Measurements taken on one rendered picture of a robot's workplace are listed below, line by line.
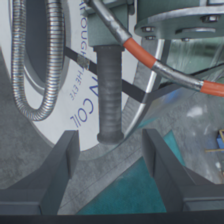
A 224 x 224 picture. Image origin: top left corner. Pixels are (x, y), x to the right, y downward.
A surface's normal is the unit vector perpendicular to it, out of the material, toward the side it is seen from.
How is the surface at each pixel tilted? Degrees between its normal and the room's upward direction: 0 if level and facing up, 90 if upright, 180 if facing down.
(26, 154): 0
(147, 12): 108
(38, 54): 5
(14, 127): 0
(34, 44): 19
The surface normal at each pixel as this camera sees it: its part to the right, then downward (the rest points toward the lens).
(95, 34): -0.16, 0.28
